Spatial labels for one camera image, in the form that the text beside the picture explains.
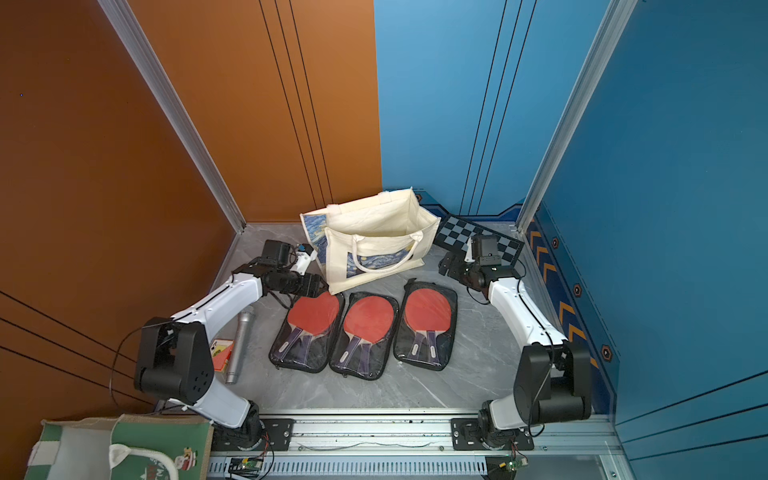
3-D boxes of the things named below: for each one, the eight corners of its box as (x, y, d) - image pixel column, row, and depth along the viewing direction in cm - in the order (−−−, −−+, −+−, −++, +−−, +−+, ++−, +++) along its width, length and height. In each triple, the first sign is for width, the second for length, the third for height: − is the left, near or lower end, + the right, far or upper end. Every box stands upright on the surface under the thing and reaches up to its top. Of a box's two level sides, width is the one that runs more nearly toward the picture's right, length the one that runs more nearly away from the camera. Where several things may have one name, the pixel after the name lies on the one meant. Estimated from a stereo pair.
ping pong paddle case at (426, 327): (390, 361, 87) (390, 357, 85) (405, 282, 104) (406, 278, 102) (451, 373, 85) (452, 370, 83) (457, 291, 102) (458, 286, 100)
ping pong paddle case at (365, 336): (327, 372, 85) (325, 368, 83) (351, 294, 101) (350, 290, 99) (385, 383, 83) (385, 379, 81) (400, 302, 100) (400, 297, 97)
